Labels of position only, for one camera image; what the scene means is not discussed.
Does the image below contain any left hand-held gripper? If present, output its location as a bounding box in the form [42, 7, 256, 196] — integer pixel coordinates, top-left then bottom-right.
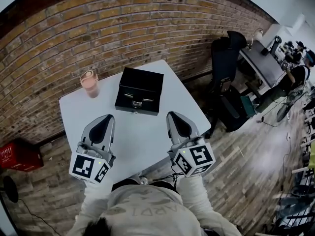
[68, 114, 117, 185]

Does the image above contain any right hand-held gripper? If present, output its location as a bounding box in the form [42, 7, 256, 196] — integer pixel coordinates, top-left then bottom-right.
[166, 111, 216, 178]

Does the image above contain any clear glass piece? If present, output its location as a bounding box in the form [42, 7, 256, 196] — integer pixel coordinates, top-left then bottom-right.
[124, 93, 155, 109]

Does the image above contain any person's right forearm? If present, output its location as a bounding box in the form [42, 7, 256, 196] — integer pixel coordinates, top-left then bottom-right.
[175, 175, 215, 219]

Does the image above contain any person's left forearm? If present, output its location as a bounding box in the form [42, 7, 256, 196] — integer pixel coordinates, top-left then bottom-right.
[73, 178, 114, 231]

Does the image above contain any pink drinking bottle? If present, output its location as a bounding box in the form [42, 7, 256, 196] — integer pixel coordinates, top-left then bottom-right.
[79, 70, 100, 99]

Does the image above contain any green storage box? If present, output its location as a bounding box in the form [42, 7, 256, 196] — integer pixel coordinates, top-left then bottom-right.
[240, 95, 257, 118]

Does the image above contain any person's torso beige sweatshirt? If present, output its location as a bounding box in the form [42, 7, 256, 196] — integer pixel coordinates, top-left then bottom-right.
[66, 184, 243, 236]

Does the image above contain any black office chair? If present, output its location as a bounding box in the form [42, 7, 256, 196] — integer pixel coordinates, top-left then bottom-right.
[205, 30, 257, 139]

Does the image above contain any red plastic crate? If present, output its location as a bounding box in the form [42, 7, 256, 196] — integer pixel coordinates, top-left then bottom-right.
[0, 141, 45, 173]

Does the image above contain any dark grey desk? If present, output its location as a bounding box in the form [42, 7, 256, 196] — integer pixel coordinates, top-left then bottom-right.
[239, 40, 289, 89]

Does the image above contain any black floor fan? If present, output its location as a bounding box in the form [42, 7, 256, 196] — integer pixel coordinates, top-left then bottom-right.
[276, 92, 305, 123]

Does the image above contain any black round stand base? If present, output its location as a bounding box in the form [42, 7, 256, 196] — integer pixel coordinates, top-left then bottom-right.
[2, 175, 19, 204]

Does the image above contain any white desk lamp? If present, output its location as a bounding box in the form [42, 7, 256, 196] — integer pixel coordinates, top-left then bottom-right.
[247, 28, 265, 50]

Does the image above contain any yellow-green panel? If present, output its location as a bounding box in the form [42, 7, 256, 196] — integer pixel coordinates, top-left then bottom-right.
[308, 146, 315, 168]

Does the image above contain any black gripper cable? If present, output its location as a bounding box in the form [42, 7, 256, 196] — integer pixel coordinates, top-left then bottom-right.
[152, 161, 184, 189]

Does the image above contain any black floor cable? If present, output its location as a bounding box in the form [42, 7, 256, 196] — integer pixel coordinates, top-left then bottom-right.
[17, 199, 63, 236]

